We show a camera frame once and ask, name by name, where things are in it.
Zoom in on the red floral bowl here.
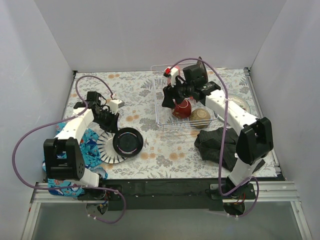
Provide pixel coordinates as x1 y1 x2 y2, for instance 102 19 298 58
172 99 192 119

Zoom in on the black round plate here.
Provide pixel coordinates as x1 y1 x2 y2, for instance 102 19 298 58
112 127 144 158

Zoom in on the pink plastic cup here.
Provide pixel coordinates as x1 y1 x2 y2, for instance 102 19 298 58
167 65 181 87

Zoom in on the beige bowl black inside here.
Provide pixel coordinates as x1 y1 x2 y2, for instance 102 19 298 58
189 108 211 129

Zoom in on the black floral square plate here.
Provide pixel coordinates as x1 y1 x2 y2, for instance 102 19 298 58
196 56 209 82

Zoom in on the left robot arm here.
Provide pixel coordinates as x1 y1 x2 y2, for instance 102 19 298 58
43 91 124 200

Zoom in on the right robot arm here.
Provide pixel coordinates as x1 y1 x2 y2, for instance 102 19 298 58
162 60 274 199

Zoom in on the striped white round plate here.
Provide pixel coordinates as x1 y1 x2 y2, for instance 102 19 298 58
96 129 131 165

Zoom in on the blue patterned cloth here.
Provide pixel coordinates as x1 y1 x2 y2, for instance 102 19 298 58
42 128 108 198

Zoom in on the floral tablecloth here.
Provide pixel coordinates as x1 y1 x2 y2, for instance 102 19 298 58
58 67 282 180

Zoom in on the black striped cloth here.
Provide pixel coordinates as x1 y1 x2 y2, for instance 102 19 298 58
194 126 266 172

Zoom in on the strawberry pattern white plate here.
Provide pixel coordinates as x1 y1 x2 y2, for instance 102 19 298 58
228 94 251 115

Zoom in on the black base bar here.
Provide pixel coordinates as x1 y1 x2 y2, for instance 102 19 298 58
78 178 282 212

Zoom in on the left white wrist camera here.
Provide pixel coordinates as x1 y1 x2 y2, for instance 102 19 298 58
107 94 125 114

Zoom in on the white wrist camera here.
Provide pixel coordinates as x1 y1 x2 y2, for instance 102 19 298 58
107 94 125 114
163 66 181 87

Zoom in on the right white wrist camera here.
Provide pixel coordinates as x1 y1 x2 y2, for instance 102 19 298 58
163 66 181 87

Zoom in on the white wire dish rack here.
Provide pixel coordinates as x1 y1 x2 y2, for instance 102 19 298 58
150 65 218 131

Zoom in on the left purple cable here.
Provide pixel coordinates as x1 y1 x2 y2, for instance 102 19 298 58
11 75 127 224

